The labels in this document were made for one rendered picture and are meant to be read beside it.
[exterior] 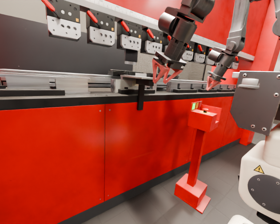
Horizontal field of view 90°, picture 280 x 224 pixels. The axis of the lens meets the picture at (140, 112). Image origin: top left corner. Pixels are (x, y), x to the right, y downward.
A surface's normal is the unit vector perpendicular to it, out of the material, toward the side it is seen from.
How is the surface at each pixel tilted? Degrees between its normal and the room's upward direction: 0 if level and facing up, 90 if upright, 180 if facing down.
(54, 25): 90
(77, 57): 90
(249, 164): 90
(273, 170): 90
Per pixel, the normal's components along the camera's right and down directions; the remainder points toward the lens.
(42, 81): 0.57, 0.25
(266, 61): -0.82, 0.09
